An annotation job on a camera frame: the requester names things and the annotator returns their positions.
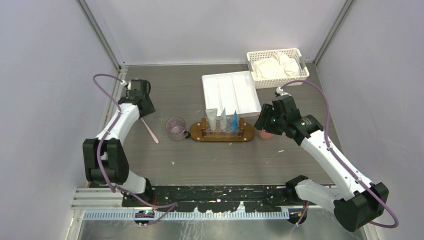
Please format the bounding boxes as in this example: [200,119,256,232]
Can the pink mug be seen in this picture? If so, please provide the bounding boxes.
[257,130,274,140]

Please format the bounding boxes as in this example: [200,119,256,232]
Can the brown wooden block back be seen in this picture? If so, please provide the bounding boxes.
[238,117,246,137]

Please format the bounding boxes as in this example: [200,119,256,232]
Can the blue toothpaste tube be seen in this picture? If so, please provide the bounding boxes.
[230,110,238,133]

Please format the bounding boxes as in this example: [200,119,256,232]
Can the purple mug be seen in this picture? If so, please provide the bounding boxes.
[165,117,191,142]

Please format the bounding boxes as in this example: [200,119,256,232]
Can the white plastic tray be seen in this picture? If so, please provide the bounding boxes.
[201,71,261,118]

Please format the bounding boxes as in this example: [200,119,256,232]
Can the clear glass holder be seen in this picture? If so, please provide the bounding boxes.
[205,117,240,138]

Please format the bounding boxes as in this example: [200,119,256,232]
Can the white toothpaste tube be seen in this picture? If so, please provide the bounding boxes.
[219,108,228,131]

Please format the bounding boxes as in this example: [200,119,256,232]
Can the oval wooden tray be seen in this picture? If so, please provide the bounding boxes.
[189,118,256,142]

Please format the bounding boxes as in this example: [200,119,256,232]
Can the orange cap toothpaste tube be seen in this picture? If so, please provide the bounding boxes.
[205,108,218,131]

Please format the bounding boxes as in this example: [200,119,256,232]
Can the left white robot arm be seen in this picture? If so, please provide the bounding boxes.
[82,79,156,207]

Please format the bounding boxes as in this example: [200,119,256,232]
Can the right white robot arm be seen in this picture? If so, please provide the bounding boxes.
[254,94,389,232]

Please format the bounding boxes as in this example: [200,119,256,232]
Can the white towels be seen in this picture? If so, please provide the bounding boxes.
[252,52,300,80]

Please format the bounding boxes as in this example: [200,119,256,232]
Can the white basket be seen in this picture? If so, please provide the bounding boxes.
[246,48,310,89]

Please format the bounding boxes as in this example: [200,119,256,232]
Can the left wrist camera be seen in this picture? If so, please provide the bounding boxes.
[120,79,132,91]

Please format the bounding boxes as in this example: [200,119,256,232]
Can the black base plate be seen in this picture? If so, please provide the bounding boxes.
[121,184,306,213]

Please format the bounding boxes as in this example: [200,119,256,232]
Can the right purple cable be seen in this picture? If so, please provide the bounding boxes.
[274,79,400,229]

